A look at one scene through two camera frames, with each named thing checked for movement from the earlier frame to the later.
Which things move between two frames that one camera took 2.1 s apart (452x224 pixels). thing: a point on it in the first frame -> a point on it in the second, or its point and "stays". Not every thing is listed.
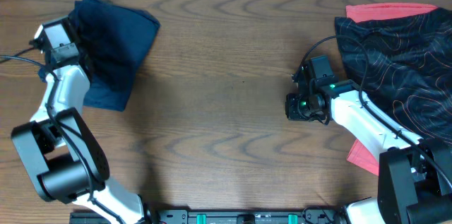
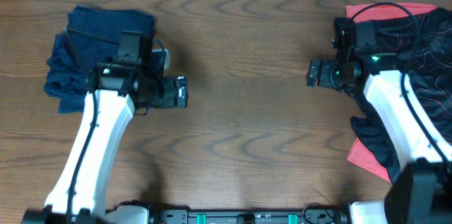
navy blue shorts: (114, 42) stays
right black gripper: (292, 112) -> (324, 79)
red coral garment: (361, 13) stays
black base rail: (226, 215) stays
